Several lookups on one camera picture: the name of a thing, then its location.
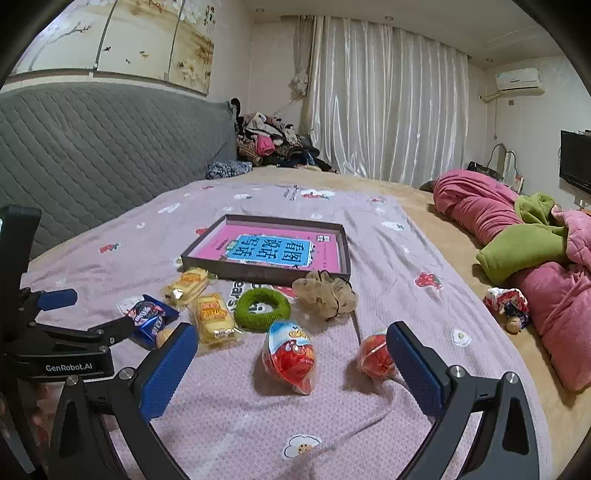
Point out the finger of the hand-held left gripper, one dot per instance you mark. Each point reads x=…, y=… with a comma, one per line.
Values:
x=57, y=299
x=92, y=334

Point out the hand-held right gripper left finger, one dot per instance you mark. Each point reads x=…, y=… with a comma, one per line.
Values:
x=171, y=369

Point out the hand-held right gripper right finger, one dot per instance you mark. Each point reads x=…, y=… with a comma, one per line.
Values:
x=413, y=369

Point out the walnut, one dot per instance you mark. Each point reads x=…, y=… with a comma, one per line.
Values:
x=164, y=339

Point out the small red toy egg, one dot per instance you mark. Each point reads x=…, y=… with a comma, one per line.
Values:
x=374, y=355

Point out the blue cookie packet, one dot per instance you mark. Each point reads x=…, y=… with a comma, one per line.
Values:
x=150, y=318

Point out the yellow cake packet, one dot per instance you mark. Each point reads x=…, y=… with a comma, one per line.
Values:
x=187, y=286
x=214, y=318

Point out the large red white toy egg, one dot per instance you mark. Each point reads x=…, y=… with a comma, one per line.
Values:
x=291, y=355

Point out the dark brown shallow box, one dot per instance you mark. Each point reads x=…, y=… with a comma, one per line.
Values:
x=258, y=275

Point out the purple strawberry printed blanket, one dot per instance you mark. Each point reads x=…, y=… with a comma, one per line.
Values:
x=231, y=415

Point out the small doll toy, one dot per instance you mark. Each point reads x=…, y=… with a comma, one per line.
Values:
x=505, y=304

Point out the beige hair scrunchie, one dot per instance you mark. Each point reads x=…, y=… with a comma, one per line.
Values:
x=323, y=293

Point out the grey quilted headboard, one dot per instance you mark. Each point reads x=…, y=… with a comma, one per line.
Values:
x=92, y=147

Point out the beige bed sheet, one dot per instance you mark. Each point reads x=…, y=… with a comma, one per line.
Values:
x=461, y=221

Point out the green blanket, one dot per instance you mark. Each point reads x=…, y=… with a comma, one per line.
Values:
x=521, y=249

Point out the pink quilt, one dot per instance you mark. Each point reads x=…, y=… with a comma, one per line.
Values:
x=471, y=207

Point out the brown plush cloth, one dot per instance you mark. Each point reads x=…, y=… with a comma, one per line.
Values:
x=427, y=186

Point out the blue patterned cloth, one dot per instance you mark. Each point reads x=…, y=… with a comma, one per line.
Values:
x=228, y=169

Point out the black bag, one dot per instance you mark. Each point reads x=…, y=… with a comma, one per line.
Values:
x=482, y=170

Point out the pile of clothes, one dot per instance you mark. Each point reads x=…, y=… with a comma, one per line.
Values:
x=272, y=143

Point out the black television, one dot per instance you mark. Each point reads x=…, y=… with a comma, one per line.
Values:
x=577, y=161

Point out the white shiny curtain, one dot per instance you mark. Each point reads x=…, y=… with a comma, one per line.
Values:
x=388, y=101

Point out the white air conditioner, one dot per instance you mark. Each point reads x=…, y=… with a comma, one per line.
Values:
x=519, y=81

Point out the beige tied curtain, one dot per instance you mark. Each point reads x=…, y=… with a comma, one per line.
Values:
x=302, y=55

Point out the arched metal frame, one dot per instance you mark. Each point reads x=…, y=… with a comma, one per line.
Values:
x=508, y=159

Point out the floral wall poster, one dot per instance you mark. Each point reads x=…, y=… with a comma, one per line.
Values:
x=138, y=41

